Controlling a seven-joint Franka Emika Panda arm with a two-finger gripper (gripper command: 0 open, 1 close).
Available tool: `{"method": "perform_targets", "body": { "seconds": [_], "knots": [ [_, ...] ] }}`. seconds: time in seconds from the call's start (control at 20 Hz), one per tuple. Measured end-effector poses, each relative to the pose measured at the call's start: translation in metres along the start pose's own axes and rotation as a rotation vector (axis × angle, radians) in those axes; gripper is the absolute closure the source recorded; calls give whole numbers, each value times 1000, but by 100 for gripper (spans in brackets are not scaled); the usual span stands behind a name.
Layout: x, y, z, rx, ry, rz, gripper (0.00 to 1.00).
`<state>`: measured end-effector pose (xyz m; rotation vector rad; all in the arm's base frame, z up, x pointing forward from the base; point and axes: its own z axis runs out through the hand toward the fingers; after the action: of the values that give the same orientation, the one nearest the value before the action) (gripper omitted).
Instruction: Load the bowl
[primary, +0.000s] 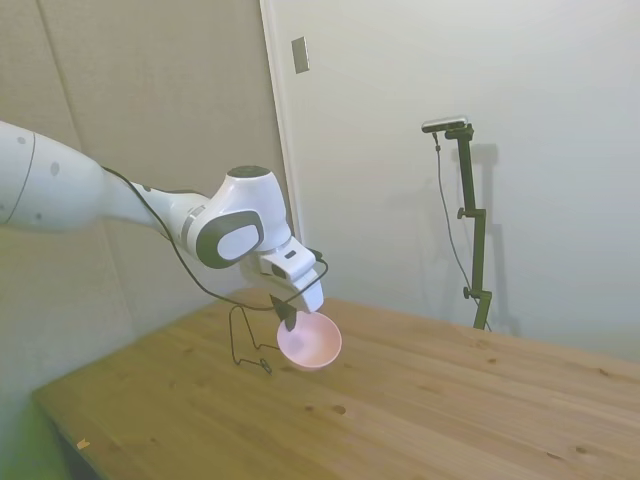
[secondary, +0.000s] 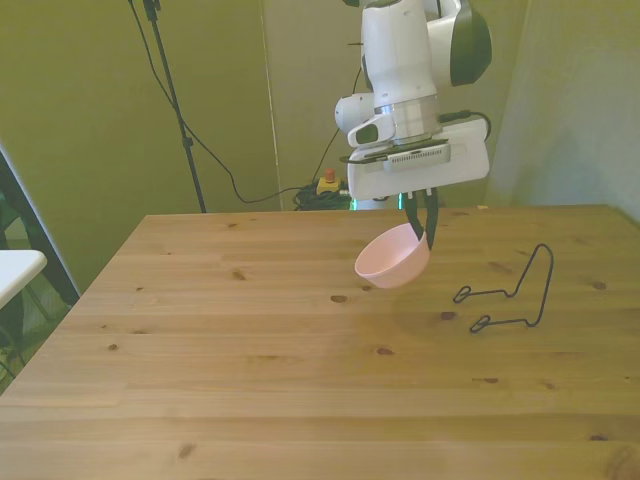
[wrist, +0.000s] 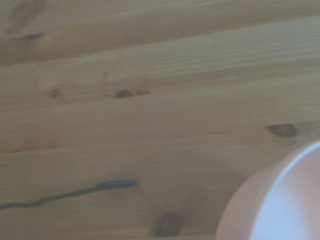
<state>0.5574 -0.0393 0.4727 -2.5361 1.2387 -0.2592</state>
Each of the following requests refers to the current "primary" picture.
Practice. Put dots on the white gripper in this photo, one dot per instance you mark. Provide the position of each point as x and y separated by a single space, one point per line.
312 295

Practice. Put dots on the pink plastic bowl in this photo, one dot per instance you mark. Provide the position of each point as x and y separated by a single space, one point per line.
312 345

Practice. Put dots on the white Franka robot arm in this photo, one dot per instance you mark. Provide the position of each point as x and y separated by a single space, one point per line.
90 192

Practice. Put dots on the small orange tape scrap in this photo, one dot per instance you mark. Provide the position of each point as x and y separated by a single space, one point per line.
82 443

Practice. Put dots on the grey fabric partition panel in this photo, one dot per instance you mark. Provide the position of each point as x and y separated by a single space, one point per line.
150 100

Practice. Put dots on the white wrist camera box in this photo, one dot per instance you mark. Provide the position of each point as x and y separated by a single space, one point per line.
295 260

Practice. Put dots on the white door frame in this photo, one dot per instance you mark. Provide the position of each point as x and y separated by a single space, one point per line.
280 125

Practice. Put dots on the dark green camera stand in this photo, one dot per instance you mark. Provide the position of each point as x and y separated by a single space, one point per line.
479 250

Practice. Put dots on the grey exterior camera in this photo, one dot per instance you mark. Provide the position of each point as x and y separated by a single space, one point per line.
445 123

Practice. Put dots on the grey wall switch plate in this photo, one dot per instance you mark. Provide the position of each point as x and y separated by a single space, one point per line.
300 55

